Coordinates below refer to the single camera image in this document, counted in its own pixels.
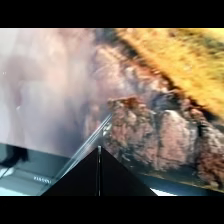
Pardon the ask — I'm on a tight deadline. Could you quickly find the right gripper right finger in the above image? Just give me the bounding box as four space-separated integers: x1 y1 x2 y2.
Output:
99 145 158 197

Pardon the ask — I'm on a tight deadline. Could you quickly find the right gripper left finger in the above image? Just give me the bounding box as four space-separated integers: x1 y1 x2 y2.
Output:
41 145 100 197

